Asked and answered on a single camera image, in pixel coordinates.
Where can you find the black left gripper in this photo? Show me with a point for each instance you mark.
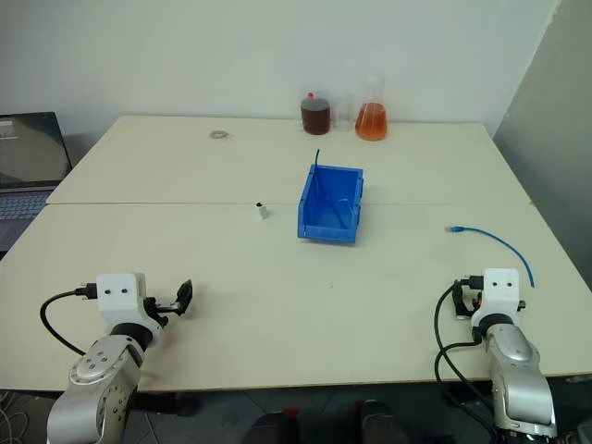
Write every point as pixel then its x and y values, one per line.
pixel 158 309

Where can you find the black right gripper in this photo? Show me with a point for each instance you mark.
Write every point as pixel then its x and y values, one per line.
pixel 474 303

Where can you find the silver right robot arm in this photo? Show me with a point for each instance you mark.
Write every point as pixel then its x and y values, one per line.
pixel 515 370

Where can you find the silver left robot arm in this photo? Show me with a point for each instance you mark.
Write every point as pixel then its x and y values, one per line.
pixel 99 384

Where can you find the small white cylinder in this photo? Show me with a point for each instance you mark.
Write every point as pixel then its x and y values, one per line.
pixel 262 211

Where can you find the dark rounded shape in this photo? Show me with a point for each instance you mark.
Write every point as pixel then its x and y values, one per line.
pixel 273 427

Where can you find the blue plastic storage bin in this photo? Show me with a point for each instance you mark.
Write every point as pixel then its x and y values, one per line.
pixel 329 205

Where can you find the flask with orange liquid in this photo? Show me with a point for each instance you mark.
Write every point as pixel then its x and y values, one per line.
pixel 371 122

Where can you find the grey laptop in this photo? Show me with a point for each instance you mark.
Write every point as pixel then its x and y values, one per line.
pixel 28 152

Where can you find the clear plastic beaker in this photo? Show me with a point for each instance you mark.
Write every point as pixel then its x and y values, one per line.
pixel 344 115

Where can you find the bottle with dark brown liquid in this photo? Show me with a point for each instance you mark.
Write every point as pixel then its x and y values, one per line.
pixel 316 115

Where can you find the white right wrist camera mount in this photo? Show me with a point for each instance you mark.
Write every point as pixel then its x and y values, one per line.
pixel 499 296

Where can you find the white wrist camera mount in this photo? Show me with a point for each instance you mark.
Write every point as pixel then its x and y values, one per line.
pixel 499 296
pixel 119 300

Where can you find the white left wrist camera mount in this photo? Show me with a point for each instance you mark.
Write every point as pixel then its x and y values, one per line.
pixel 119 300

